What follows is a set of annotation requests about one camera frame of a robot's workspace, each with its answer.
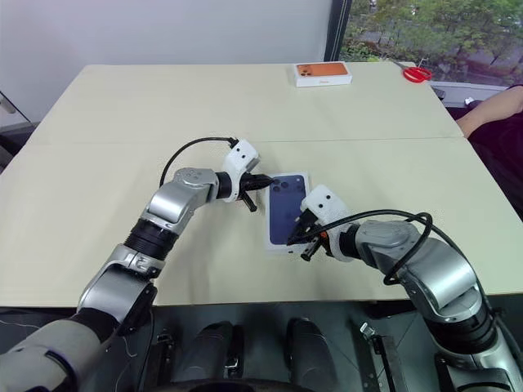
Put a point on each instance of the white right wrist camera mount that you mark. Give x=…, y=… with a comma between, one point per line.
x=323, y=200

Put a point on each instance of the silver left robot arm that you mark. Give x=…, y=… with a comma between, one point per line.
x=171, y=204

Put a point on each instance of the black table clamp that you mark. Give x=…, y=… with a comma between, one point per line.
x=163, y=359

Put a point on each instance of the person's bare forearm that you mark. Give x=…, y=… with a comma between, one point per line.
x=490, y=110

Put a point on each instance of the black metal table bracket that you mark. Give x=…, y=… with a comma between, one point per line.
x=384, y=355

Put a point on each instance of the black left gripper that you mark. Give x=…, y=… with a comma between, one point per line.
x=246, y=185

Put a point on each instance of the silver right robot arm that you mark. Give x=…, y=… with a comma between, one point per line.
x=433, y=261

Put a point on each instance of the person's dark clothing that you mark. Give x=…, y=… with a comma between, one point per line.
x=504, y=163

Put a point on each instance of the small white object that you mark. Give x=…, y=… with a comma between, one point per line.
x=468, y=101

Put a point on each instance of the orange print phone box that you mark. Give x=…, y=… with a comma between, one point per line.
x=324, y=73

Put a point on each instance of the phone box lid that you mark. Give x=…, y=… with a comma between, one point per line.
x=286, y=204

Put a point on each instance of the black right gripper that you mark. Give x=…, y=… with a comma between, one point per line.
x=319, y=234

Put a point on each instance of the black window frame post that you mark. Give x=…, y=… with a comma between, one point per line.
x=337, y=28

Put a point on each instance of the grey window ledge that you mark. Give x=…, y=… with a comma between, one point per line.
x=474, y=90

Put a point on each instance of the dark rounded shape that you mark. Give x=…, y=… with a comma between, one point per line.
x=310, y=351
x=212, y=351

